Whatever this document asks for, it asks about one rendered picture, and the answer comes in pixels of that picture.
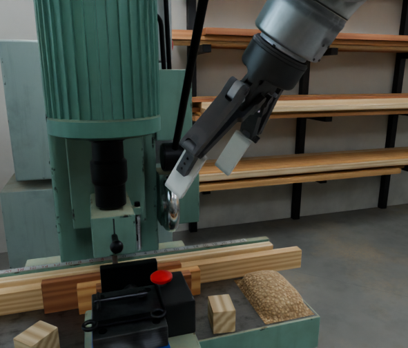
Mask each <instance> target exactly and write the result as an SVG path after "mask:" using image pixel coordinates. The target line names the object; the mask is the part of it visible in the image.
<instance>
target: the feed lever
mask: <svg viewBox="0 0 408 348"><path fill-rule="evenodd" d="M207 5H208V0H198V3H197V10H196V15H195V22H194V26H193V34H192V37H191V44H190V49H189V53H188V61H187V65H186V72H185V76H184V83H183V87H182V95H181V99H180V103H179V110H178V114H177V121H176V126H175V133H174V138H173V143H162V144H161V145H160V148H159V158H160V164H161V168H162V170H163V171H172V170H173V169H174V167H175V165H176V163H177V161H178V160H179V158H180V156H181V155H182V153H183V151H184V148H182V147H181V146H180V145H179V142H180V138H181V134H182V128H183V125H184V118H185V114H186V108H187V104H188V98H189V94H190V90H191V84H192V80H193V73H194V70H195V64H196V60H197V54H198V50H199V46H200V39H201V36H202V29H203V25H204V19H205V16H206V9H207Z"/></svg>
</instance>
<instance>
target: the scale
mask: <svg viewBox="0 0 408 348"><path fill-rule="evenodd" d="M238 242H247V240H246V239H245V238H244V239H238V240H228V241H222V242H212V243H206V244H196V245H190V246H181V247H175V248H169V249H159V250H153V251H143V252H137V253H129V254H124V255H118V256H117V259H118V258H128V257H134V256H139V255H149V254H155V253H165V252H170V251H180V250H186V249H196V248H201V247H211V246H217V245H222V244H232V243H238ZM103 260H112V256H108V257H102V258H90V259H85V260H74V261H69V262H58V263H53V264H43V265H37V266H31V267H21V268H16V269H6V270H0V274H5V273H14V272H20V271H29V270H35V269H45V268H51V267H61V266H66V265H72V264H82V263H87V262H97V261H103Z"/></svg>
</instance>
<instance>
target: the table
mask: <svg viewBox="0 0 408 348"><path fill-rule="evenodd" d="M242 278H243V277H239V278H231V279H226V280H218V281H214V282H205V283H201V284H200V294H199V295H194V296H193V297H194V299H195V335H196V336H197V339H198V341H199V343H200V346H201V348H314V347H317V346H318V336H319V328H320V316H319V315H318V314H317V313H316V312H315V311H314V310H313V309H312V308H311V307H310V306H309V305H308V304H307V303H306V302H305V301H304V300H303V299H302V300H303V303H304V304H305V305H306V306H308V308H309V309H310V310H311V311H312V312H313V313H314V314H315V315H311V316H305V317H301V318H295V319H291V320H285V321H281V322H274V323H271V324H267V325H266V324H265V323H264V322H263V320H262V319H261V317H260V316H259V315H258V313H257V312H256V310H255V309H254V308H253V307H252V305H251V303H250V302H249V301H248V300H247V298H246V297H245V295H244V294H243V293H242V291H241V290H240V288H239V287H238V286H237V285H236V283H235V281H234V280H239V279H242ZM225 294H229V296H230V298H231V301H232V303H233V306H234V307H235V331H234V332H227V333H216V334H213V332H212V329H211V325H210V322H209V319H208V296H217V295H225ZM40 320H41V321H43V322H46V323H48V324H50V325H53V326H56V327H58V332H59V344H60V348H84V332H85V331H83V330H82V329H81V325H82V323H83V322H85V314H81V315H79V309H71V310H66V311H58V312H54V313H46V314H45V313H44V309H38V310H34V311H26V312H21V313H13V314H8V315H4V316H0V348H14V340H13V338H15V337H16V336H18V335H19V334H20V333H22V332H23V331H25V330H26V329H28V328H29V327H31V326H33V325H34V324H35V323H37V322H39V321H40Z"/></svg>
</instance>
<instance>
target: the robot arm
mask: <svg viewBox="0 0 408 348"><path fill-rule="evenodd" d="M315 1H316V2H315ZM366 1H367V0H266V3H265V4H264V6H263V8H262V10H261V11H260V13H259V15H258V17H257V19H256V20H255V25H256V26H257V27H258V29H259V30H260V31H261V33H257V34H254V35H253V38H252V39H251V41H250V43H249V44H248V46H247V48H246V50H245V51H244V53H243V55H242V62H243V64H244V65H245V66H246V67H247V70H248V72H247V74H245V76H244V77H243V79H242V80H240V81H239V80H238V79H236V78H235V77H234V76H232V77H230V78H229V80H228V81H227V83H226V84H225V86H224V87H223V89H222V91H221V92H220V94H219V95H218V96H217V97H216V98H215V99H214V101H213V102H212V103H211V104H210V106H209V107H208V108H207V109H206V110H205V111H204V112H203V114H202V115H201V116H200V118H199V119H198V120H197V121H196V122H195V123H194V124H193V126H192V127H191V128H190V129H189V131H188V132H187V133H186V134H185V136H183V138H182V139H181V140H180V142H179V145H180V146H181V147H182V148H184V151H183V153H182V155H181V156H180V158H179V160H178V161H177V163H176V165H175V167H174V169H173V170H172V172H171V174H170V175H169V177H168V179H167V181H166V183H165V186H166V187H167V188H168V189H169V190H170V191H171V192H173V193H174V194H175V195H176V196H177V197H178V198H179V199H182V198H183V197H184V196H185V194H186V192H187V190H188V189H189V187H190V186H191V184H192V183H193V181H194V179H195V178H196V176H197V174H198V173H199V171H200V170H201V168H202V167H203V165H204V163H205V161H206V160H207V156H205V154H207V153H208V152H209V151H210V150H211V149H212V148H213V147H214V145H216V144H217V143H218V142H219V141H220V140H221V139H222V138H223V136H224V135H225V134H226V133H227V132H228V131H229V130H230V129H231V128H232V127H233V126H234V125H235V124H236V123H237V122H241V126H240V131H239V130H236V131H235V132H234V134H233V136H232V138H231V139H230V140H229V142H228V144H227V145H226V147H225V148H224V150H223V151H222V153H221V155H220V156H219V157H218V159H217V161H216V163H215V166H216V167H218V168H219V169H220V170H221V171H222V172H223V173H225V174H226V175H227V176H229V175H230V174H231V172H232V171H233V169H234V168H235V167H236V165H237V163H238V162H239V161H240V159H241V158H242V156H243V154H244V153H245V152H246V150H247V148H248V147H249V146H250V144H251V142H252V141H253V142H254V143H255V144H256V143H257V142H258V141H259V140H260V137H258V135H261V134H262V131H263V130H264V127H265V126H266V123H267V122H268V120H269V117H270V115H271V113H272V111H273V109H274V107H275V105H276V103H277V101H278V99H279V97H280V95H281V94H282V92H283V91H284V90H292V89H293V88H294V87H295V85H296V84H297V83H298V81H299V80H300V78H301V77H302V76H303V74H304V72H305V71H306V69H307V62H306V60H308V61H311V62H313V63H316V62H318V61H320V59H321V57H322V56H323V54H324V53H325V52H326V50H327V49H328V48H329V47H330V45H331V44H332V42H333V41H334V39H335V38H336V37H337V35H338V33H339V32H340V31H341V30H342V29H343V28H344V25H345V24H346V21H345V20H347V21H348V20H349V18H350V17H351V16H352V14H353V13H354V12H355V11H356V10H357V9H358V8H359V7H360V6H361V5H362V4H363V3H364V2H366ZM328 9H329V10H328ZM331 11H332V12H331ZM334 13H335V14H334ZM339 16H340V17H342V18H343V19H342V18H340V17H339ZM344 19H345V20H344Z"/></svg>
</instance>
